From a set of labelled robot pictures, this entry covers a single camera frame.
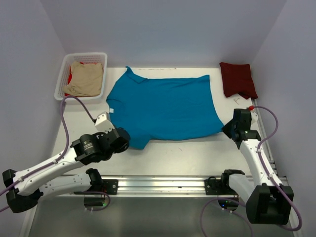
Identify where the blue t shirt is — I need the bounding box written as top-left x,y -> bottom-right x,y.
106,67 -> 224,150

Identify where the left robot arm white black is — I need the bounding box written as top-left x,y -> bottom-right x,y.
2,128 -> 130,213

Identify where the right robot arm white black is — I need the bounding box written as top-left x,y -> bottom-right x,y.
220,109 -> 294,225

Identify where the folded dark red t shirt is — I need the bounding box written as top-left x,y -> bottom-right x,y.
219,62 -> 258,99

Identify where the beige t shirt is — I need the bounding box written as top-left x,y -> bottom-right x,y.
63,61 -> 103,97

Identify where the white plastic basket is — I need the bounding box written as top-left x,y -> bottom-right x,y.
54,52 -> 108,104

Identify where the red t shirt in basket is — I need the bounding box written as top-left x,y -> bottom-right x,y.
63,63 -> 82,97

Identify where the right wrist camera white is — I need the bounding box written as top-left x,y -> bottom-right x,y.
247,105 -> 259,124

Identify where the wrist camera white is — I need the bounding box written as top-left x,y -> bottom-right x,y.
95,112 -> 115,133
247,105 -> 259,124

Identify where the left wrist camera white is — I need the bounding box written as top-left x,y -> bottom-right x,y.
95,112 -> 115,133

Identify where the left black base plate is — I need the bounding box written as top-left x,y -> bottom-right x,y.
100,179 -> 119,195

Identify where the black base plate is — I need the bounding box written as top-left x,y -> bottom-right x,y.
204,176 -> 237,196
100,179 -> 119,195

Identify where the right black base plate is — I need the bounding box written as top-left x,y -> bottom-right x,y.
204,176 -> 237,196

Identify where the aluminium mounting rail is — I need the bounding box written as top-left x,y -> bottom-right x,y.
31,174 -> 293,198

